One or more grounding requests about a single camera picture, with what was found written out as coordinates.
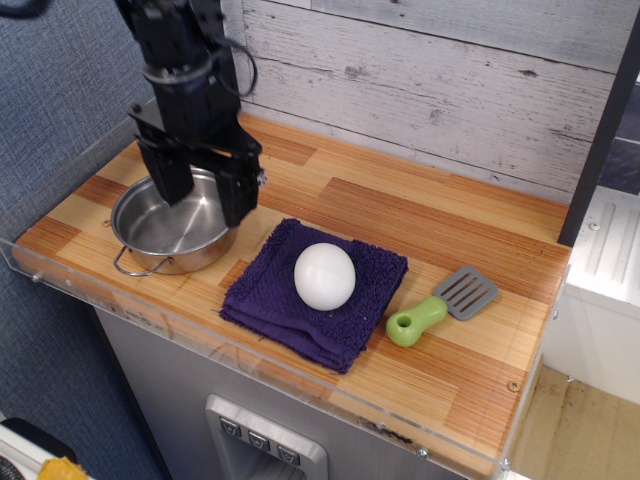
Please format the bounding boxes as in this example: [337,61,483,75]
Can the clear acrylic table guard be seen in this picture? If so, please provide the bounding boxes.
[0,69,574,476]

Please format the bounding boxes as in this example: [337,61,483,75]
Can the silver dispenser panel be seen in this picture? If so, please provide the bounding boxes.
[205,394,329,479]

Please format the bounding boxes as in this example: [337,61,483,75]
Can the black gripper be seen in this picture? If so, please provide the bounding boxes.
[129,69,262,228]

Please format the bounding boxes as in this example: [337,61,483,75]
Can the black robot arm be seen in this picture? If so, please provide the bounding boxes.
[116,1,266,228]

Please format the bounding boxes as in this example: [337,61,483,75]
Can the white egg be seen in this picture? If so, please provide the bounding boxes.
[294,243,356,311]

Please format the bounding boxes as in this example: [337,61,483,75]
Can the stainless steel pot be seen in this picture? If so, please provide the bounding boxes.
[111,168,237,277]

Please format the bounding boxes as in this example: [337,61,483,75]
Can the green handled grey spatula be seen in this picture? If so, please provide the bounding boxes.
[386,266,499,348]

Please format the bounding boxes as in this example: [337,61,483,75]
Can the yellow object bottom corner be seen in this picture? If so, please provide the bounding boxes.
[37,457,90,480]

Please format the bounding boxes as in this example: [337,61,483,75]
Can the dark right upright post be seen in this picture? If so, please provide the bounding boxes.
[557,12,639,247]

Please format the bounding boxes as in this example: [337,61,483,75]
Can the purple folded towel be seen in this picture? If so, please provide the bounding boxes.
[220,219,408,373]

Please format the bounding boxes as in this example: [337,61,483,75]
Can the white ribbed appliance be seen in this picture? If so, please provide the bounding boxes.
[568,186,639,307]

